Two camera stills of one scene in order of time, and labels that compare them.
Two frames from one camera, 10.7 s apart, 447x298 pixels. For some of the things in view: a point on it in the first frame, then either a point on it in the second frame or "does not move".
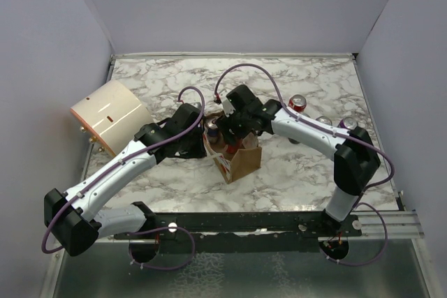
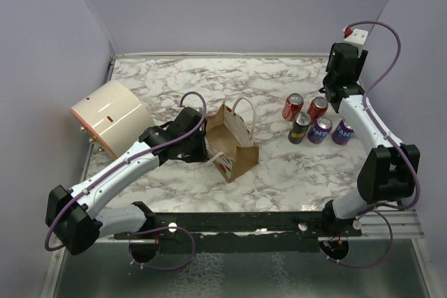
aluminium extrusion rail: [399, 225] does not move
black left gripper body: [193, 145] does not move
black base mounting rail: [237, 232] does not move
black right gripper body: [238, 123] to [360, 55]
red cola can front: [232, 148] to [317, 107]
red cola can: [297, 102] does not move
